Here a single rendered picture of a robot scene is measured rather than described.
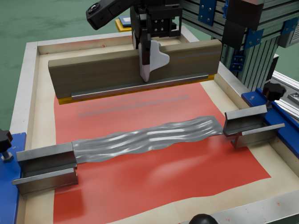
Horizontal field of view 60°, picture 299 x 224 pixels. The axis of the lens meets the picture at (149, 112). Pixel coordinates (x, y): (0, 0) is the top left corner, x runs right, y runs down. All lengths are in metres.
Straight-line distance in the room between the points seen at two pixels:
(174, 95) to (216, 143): 0.20
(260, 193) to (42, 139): 0.47
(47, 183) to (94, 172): 0.10
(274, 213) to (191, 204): 0.13
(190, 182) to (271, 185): 0.15
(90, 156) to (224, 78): 0.42
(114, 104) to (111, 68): 0.19
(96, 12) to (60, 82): 0.15
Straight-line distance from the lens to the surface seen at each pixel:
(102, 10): 0.47
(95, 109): 0.68
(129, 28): 1.15
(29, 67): 0.85
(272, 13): 1.00
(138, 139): 0.58
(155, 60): 0.52
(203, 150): 0.58
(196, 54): 0.57
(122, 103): 0.69
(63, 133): 0.64
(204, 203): 0.50
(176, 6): 0.50
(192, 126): 0.62
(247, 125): 0.61
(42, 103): 0.74
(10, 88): 2.75
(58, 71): 0.52
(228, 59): 1.38
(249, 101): 0.66
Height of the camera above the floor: 1.38
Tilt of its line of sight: 40 degrees down
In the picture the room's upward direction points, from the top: straight up
